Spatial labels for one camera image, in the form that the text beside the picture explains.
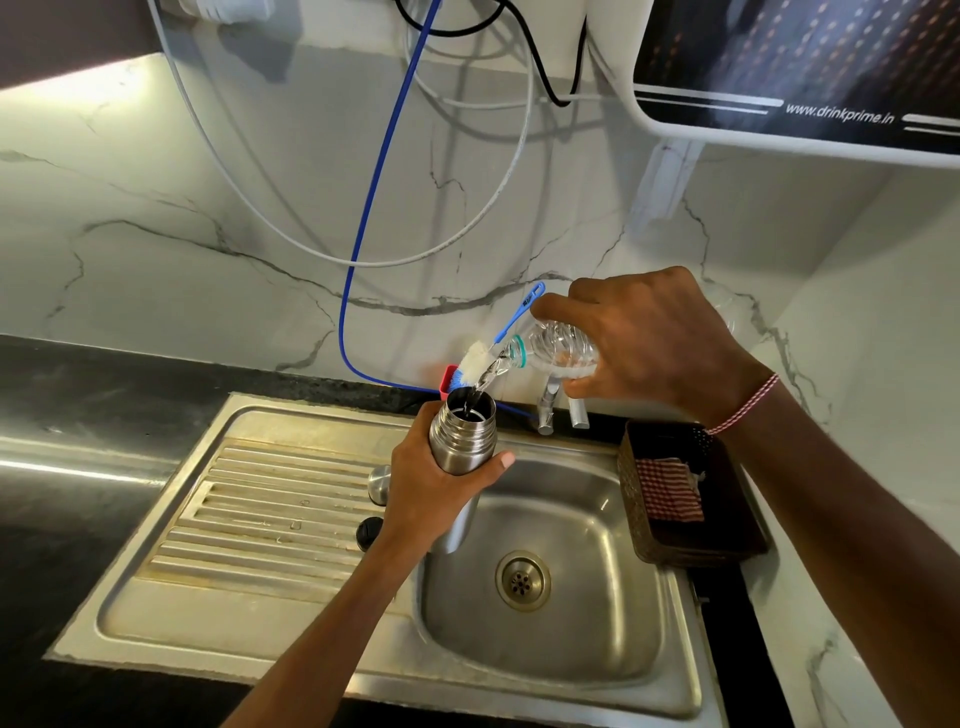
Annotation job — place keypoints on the white water purifier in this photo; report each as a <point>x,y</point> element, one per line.
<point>787,52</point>

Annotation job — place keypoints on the person's right forearm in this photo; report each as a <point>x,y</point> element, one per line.
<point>855,540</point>

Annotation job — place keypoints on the person's right hand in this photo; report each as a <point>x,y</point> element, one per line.
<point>660,345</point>

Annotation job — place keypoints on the black flask stopper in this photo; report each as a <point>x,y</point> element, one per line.
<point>369,534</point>

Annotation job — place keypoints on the red checkered cloth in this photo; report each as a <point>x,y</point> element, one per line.
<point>669,489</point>

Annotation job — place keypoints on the person's left forearm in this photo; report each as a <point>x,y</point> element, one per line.
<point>322,645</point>

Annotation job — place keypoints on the clear plastic water bottle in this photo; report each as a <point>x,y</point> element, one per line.
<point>555,349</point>

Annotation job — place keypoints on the steel flask bottle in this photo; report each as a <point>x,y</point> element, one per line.
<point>463,439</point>

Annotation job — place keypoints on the blue white bottle brush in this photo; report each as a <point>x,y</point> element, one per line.
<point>476,360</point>

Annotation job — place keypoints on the stainless steel sink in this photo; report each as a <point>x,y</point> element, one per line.
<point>225,615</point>

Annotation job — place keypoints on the chrome sink faucet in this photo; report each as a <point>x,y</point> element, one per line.
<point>547,409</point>

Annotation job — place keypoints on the metal sink drain strainer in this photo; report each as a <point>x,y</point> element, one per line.
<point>523,581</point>

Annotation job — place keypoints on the steel flask cup lid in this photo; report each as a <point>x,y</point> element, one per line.
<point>379,485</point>

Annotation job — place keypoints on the thin white tube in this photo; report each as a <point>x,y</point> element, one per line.
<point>465,103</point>

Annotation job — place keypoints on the dark woven tray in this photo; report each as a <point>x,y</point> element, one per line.
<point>727,540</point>

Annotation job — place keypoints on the red plastic brush holder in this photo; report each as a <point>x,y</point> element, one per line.
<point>447,382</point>

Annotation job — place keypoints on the person's left hand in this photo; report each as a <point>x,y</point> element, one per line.
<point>424,499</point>

